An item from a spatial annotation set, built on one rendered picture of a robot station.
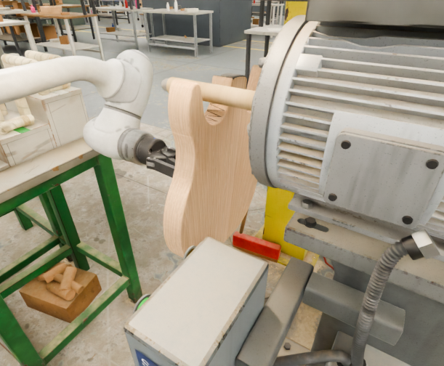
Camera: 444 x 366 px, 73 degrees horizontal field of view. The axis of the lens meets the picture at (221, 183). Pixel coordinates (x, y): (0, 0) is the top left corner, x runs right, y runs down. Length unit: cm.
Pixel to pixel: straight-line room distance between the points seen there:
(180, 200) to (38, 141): 72
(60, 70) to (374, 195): 65
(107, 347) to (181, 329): 135
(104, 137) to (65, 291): 101
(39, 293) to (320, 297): 154
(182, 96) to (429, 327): 48
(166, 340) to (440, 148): 32
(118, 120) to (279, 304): 60
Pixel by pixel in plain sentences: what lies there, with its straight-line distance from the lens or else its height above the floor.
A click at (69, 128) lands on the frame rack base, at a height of 98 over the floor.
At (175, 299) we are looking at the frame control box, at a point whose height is 112.
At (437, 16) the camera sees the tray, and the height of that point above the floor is 139.
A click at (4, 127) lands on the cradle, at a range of 115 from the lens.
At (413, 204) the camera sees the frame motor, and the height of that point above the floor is 123.
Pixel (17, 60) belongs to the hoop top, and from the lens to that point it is 125.
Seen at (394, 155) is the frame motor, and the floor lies 127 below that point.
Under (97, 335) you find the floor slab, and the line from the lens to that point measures 173.
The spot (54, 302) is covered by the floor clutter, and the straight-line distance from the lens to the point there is 176.
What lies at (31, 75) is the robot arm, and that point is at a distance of 75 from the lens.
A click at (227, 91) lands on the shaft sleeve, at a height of 126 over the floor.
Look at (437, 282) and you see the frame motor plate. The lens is 45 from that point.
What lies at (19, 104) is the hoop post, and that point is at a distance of 117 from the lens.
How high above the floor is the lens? 141
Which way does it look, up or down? 33 degrees down
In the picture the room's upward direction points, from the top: straight up
